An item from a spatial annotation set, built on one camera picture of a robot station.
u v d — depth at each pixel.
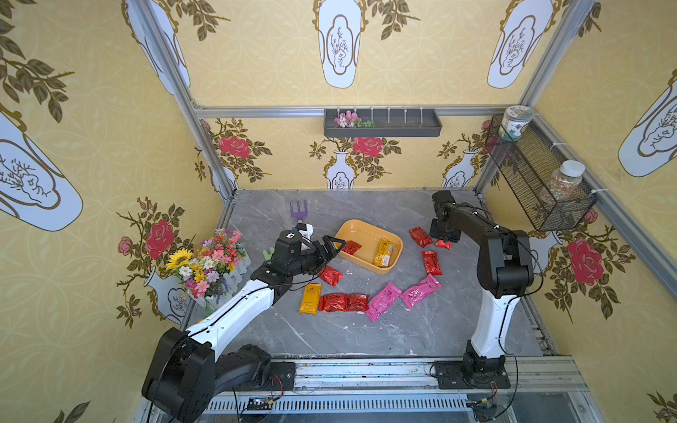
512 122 0.85
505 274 0.54
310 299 0.86
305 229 0.77
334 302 0.86
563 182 0.66
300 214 1.14
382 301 0.86
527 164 0.90
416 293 0.88
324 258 0.70
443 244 0.97
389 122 0.92
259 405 0.73
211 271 0.78
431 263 0.94
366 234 1.03
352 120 0.88
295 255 0.64
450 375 0.74
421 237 1.01
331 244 0.72
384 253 0.97
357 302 0.85
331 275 0.92
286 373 0.74
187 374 0.40
